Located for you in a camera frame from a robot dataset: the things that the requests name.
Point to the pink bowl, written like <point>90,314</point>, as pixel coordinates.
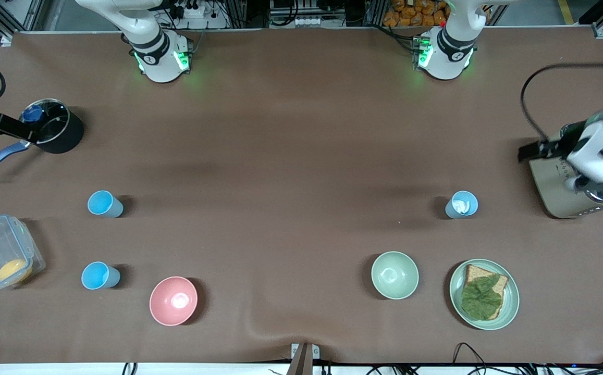
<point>173,301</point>

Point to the green lettuce leaf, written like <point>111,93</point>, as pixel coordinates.
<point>481,298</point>

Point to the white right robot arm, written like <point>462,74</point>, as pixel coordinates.
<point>158,52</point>

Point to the beige and chrome toaster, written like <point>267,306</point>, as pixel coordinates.
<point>551,187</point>

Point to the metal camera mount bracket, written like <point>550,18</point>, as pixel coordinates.
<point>304,359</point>

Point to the glass lid with blue knob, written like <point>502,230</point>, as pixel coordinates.
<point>51,122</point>

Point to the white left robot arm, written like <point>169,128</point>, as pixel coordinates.
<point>450,52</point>

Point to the blue cup with white inside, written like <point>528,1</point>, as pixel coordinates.
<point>460,205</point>

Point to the pale green bowl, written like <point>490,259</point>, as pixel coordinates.
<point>394,275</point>

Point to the orange food piece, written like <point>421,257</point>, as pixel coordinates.
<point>13,270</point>

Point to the pale green plate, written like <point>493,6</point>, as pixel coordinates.
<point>509,302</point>

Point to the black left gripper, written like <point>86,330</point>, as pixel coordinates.
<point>558,144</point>

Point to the plain light blue cup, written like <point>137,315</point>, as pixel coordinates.
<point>104,203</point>
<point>99,275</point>

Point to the white power strip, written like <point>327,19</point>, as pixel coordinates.
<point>194,11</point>

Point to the brown bread slice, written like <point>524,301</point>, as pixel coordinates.
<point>476,272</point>

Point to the orange snack bags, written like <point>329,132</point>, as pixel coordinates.
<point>410,13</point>

